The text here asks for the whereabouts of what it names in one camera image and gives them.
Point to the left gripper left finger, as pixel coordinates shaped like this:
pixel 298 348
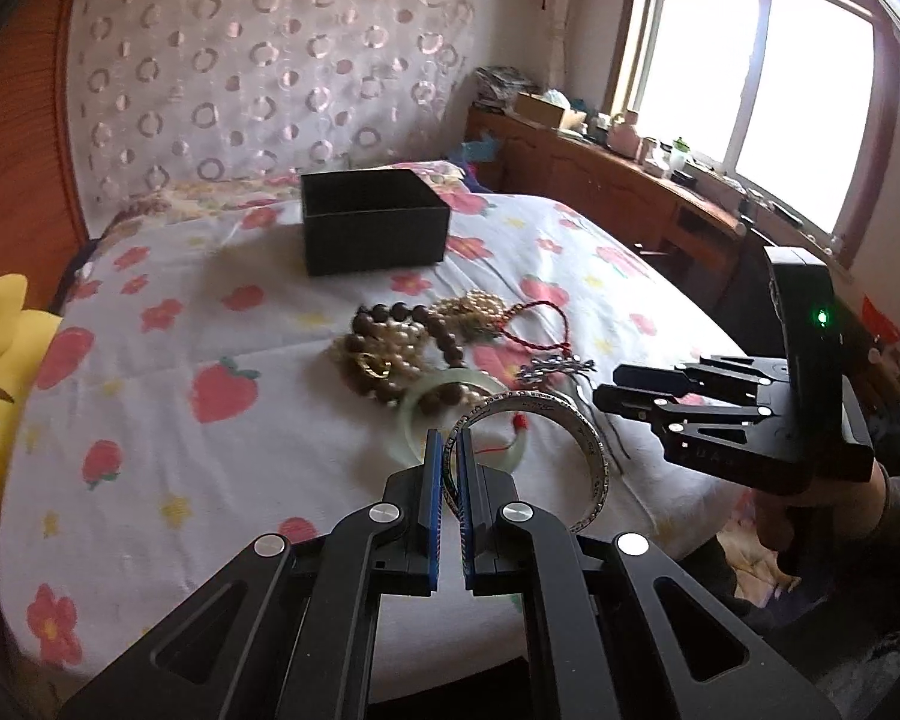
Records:
pixel 283 630

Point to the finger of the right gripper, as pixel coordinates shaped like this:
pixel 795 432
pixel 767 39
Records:
pixel 734 380
pixel 725 411

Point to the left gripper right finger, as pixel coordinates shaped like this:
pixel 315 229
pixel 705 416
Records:
pixel 615 629

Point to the black jewelry box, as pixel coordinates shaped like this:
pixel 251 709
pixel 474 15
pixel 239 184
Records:
pixel 373 219

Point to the person's right hand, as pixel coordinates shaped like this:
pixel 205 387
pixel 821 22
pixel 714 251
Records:
pixel 828 508

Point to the wooden side cabinet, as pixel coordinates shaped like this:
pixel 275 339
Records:
pixel 693 242

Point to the green jade bangle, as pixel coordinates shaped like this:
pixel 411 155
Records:
pixel 404 447

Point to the small green cap bottle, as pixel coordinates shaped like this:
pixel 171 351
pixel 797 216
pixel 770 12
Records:
pixel 678 154

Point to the strawberry print bed sheet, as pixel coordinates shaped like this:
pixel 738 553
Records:
pixel 189 403

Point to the pink teapot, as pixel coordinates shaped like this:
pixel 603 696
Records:
pixel 623 138

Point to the cardboard box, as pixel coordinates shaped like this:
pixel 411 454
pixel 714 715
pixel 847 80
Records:
pixel 545 113

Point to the floral quilt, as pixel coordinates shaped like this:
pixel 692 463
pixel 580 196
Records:
pixel 183 201

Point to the wooden wardrobe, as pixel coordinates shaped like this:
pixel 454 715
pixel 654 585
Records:
pixel 41 225

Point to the circle pattern sheer curtain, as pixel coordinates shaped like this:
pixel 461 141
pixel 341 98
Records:
pixel 168 91

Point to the window with wooden frame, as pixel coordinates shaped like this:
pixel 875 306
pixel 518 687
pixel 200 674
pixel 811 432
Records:
pixel 795 99

